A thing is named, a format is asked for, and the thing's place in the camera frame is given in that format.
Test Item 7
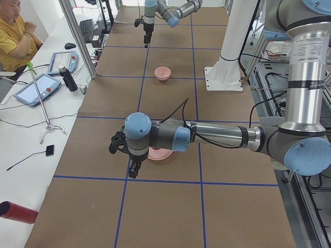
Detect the metal reacher grabber stick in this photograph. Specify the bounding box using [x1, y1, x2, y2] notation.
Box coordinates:
[26, 63, 67, 144]

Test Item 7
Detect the red cylinder bottle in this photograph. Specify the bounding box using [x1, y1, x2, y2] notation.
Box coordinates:
[1, 201, 38, 224]

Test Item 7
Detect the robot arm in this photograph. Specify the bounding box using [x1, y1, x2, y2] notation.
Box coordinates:
[142, 0, 203, 48]
[124, 1, 330, 178]

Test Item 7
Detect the near teach pendant tablet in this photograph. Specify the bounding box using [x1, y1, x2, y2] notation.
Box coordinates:
[13, 73, 62, 108]

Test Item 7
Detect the black computer mouse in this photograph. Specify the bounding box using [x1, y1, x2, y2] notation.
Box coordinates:
[64, 42, 76, 50]

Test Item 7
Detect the small black square device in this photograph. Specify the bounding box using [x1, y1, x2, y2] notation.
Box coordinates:
[46, 145, 55, 157]

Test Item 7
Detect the aluminium frame post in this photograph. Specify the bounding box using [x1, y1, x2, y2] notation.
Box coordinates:
[59, 0, 97, 79]

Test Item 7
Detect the far teach pendant tablet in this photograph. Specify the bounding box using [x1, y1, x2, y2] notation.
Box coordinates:
[47, 51, 79, 76]

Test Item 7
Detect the person in yellow shirt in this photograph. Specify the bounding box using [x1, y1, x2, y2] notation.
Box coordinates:
[1, 1, 43, 81]

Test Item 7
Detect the pink plate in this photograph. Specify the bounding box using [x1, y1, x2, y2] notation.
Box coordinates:
[147, 147, 173, 161]

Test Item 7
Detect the pink bowl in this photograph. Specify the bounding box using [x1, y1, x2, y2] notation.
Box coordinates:
[154, 67, 171, 81]

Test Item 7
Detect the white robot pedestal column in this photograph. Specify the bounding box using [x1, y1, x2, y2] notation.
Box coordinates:
[204, 0, 260, 91]

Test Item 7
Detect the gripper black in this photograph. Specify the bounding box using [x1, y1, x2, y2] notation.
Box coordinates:
[128, 154, 148, 178]
[143, 22, 154, 48]

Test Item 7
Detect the black keyboard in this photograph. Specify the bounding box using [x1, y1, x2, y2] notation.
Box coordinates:
[79, 19, 93, 43]

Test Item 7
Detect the teach pendant tablet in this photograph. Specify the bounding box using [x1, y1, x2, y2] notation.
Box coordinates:
[13, 73, 62, 108]
[47, 51, 79, 76]

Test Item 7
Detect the small metal cup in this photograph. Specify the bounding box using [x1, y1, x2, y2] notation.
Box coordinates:
[79, 85, 87, 95]

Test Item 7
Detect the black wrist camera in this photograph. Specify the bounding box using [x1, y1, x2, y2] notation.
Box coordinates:
[134, 18, 144, 27]
[109, 131, 129, 154]

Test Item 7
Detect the black water bottle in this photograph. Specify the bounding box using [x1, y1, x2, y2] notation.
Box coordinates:
[58, 64, 78, 92]

